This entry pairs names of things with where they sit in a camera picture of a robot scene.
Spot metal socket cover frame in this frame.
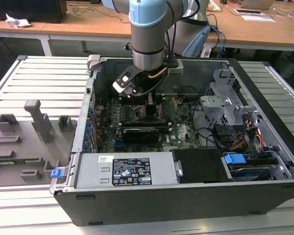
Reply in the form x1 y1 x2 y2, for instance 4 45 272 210
137 104 168 123

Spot black RAM slot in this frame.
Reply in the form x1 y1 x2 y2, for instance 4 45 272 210
105 124 172 132
119 121 172 127

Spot hard disk in blue carrier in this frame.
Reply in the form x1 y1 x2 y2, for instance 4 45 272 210
222 152 275 182

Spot black silver PC case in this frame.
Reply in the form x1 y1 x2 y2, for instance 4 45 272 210
53 55 294 227

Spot green motherboard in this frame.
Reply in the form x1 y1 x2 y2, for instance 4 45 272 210
93 94 204 154

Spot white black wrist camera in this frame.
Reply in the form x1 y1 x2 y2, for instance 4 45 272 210
112 70 137 98

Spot black monitor box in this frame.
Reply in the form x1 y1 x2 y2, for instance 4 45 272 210
0 0 68 24

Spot green RAM stick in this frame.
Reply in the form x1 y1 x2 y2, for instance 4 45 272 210
0 158 40 164

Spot black plastic shroud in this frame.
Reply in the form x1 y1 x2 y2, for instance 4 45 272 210
171 148 232 185

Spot white framed tablet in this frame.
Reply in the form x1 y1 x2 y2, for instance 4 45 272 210
233 8 265 15

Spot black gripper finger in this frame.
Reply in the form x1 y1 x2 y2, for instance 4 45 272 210
145 93 158 117

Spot thick black wire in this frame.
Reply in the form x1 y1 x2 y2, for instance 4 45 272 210
192 100 223 150

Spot thin black wire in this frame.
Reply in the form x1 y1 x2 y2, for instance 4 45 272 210
180 85 207 97

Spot grey parts rack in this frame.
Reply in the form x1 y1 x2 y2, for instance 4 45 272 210
0 99 78 188

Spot blue cables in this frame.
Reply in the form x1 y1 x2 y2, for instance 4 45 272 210
209 23 227 59

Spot grey case handle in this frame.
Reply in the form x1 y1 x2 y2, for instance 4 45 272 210
87 54 101 72

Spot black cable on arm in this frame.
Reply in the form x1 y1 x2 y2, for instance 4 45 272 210
163 3 178 67

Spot crumpled white paper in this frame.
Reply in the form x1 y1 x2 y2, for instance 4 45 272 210
5 12 32 28

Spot white paper sheet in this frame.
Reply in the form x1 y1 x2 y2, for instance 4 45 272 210
242 14 277 23

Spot silver laptop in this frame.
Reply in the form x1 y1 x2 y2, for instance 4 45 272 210
240 0 276 10

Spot wooden desk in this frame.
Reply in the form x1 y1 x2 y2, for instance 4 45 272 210
203 0 294 53
0 0 135 58

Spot crumpled beige object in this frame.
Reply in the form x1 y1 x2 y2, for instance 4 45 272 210
207 0 222 12

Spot black graphics card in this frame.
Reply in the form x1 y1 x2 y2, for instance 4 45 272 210
122 126 160 144

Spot yellow red power wires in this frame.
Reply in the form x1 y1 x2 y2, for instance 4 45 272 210
231 117 264 152

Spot silver power supply box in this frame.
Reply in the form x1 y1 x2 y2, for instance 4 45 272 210
73 152 180 189

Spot silver drive cage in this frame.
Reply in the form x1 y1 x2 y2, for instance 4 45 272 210
199 68 263 128

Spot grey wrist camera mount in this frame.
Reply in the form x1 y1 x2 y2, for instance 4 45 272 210
167 60 184 75

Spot blue case latch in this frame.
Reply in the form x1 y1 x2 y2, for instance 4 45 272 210
50 168 65 180

